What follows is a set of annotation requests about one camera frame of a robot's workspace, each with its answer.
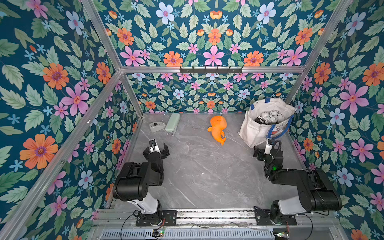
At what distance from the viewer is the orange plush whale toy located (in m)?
1.04

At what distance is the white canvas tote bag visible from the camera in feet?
2.97

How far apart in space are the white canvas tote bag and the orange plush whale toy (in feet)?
0.41
